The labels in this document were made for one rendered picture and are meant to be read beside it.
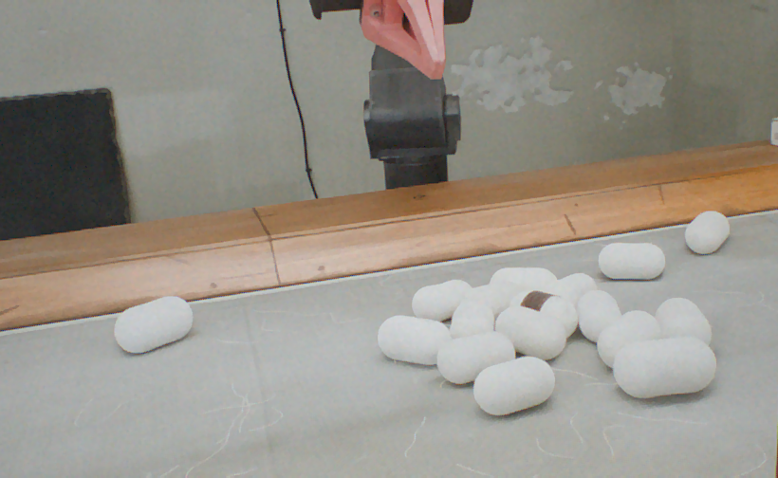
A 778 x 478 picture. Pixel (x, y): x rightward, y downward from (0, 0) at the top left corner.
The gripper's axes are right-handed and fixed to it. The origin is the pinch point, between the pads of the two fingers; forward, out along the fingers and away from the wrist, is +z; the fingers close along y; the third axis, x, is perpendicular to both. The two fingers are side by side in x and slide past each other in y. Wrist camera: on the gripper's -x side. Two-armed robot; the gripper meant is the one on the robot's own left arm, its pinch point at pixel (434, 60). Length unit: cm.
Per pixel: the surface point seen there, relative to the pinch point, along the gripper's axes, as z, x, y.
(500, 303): 15.4, 0.7, -1.2
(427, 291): 13.6, 1.5, -4.1
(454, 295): 14.0, 1.7, -2.8
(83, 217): -117, 156, -40
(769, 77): -93, 106, 134
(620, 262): 13.0, 2.7, 6.6
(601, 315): 18.2, -2.1, 1.7
